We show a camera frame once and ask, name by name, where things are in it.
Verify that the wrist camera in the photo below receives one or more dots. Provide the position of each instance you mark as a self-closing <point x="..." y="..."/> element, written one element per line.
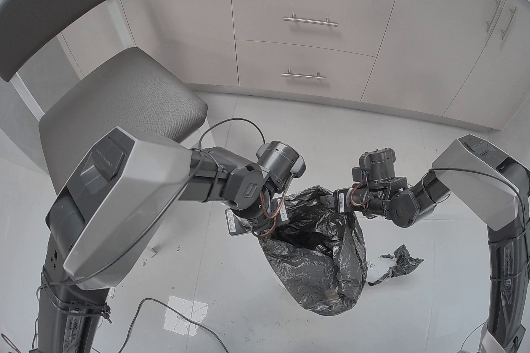
<point x="358" y="173"/>
<point x="299" y="167"/>

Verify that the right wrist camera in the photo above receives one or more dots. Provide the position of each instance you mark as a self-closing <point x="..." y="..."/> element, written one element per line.
<point x="358" y="173"/>

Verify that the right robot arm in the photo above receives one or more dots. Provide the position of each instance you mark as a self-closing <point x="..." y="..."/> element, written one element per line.
<point x="468" y="177"/>

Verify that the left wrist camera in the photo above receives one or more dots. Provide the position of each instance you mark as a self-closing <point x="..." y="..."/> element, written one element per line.
<point x="299" y="167"/>

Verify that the grey chair with white legs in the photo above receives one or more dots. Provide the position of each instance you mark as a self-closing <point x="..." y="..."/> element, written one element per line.
<point x="124" y="95"/>

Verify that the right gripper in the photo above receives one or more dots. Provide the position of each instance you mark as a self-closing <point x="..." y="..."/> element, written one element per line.
<point x="341" y="200"/>

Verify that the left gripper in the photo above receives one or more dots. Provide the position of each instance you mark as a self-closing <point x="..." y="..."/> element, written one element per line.
<point x="232" y="223"/>

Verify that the black plastic bag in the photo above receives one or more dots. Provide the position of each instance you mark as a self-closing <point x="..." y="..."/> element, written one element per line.
<point x="310" y="272"/>

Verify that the black plastic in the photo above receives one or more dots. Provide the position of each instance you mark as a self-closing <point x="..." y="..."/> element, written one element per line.
<point x="399" y="266"/>

